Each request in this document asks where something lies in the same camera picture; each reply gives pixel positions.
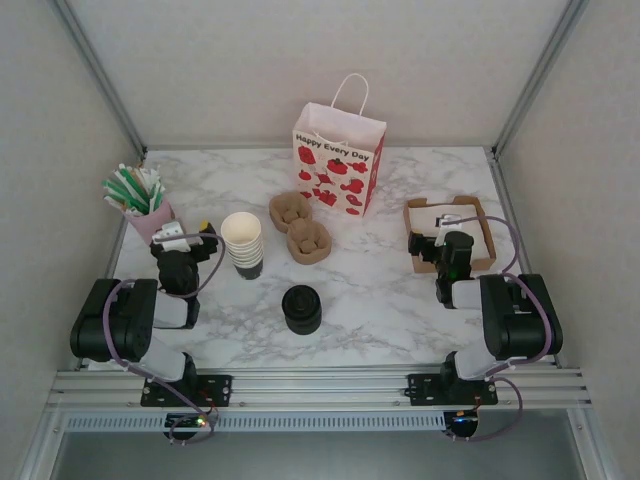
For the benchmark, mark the small black circuit board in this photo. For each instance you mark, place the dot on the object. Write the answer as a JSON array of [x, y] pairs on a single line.
[[462, 424], [182, 424]]

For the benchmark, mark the green wrapped straw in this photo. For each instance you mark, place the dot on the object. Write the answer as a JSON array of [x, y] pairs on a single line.
[[157, 197], [136, 182], [120, 192]]

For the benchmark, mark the stack of brown pulp carriers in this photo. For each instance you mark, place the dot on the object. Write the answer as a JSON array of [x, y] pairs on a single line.
[[300, 230]]

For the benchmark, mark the stack of black cup lids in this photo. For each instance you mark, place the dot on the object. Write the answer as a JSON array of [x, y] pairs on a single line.
[[301, 310]]

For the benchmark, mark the white napkin stack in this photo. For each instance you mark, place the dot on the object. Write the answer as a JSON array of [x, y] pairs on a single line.
[[425, 215]]

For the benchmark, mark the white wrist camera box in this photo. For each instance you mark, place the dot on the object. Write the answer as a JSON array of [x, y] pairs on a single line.
[[172, 237], [447, 221]]

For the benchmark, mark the aluminium mounting rail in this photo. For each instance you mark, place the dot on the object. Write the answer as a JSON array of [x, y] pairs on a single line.
[[320, 390]]

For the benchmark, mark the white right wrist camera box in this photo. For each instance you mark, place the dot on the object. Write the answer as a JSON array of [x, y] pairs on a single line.
[[447, 221]]

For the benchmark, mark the aluminium frame post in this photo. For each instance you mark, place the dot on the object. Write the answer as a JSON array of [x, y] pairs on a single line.
[[101, 75], [537, 75]]

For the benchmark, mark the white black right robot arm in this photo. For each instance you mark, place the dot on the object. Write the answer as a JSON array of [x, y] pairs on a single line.
[[520, 320]]

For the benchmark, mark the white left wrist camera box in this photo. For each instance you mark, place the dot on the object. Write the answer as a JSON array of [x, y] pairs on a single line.
[[172, 237]]

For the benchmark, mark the brown cardboard tray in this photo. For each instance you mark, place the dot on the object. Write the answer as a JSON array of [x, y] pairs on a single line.
[[487, 235]]

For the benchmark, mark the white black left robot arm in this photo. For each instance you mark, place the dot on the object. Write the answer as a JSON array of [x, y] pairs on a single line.
[[115, 320]]

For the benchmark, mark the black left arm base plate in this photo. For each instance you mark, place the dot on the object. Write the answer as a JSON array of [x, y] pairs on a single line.
[[220, 390]]

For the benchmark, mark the stack of paper cups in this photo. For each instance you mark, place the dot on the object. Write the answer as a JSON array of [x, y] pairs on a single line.
[[241, 235]]

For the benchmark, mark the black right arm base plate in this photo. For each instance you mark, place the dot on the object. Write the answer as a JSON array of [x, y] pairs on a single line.
[[425, 390]]

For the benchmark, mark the white wrapped straw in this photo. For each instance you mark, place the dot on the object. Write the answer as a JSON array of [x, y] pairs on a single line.
[[125, 175], [117, 202], [152, 177]]

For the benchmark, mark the pink straw holder cup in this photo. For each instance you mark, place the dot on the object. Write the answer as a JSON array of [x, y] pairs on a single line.
[[147, 222]]

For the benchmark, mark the white red printed paper bag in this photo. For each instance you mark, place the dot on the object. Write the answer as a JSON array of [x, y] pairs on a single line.
[[330, 165]]

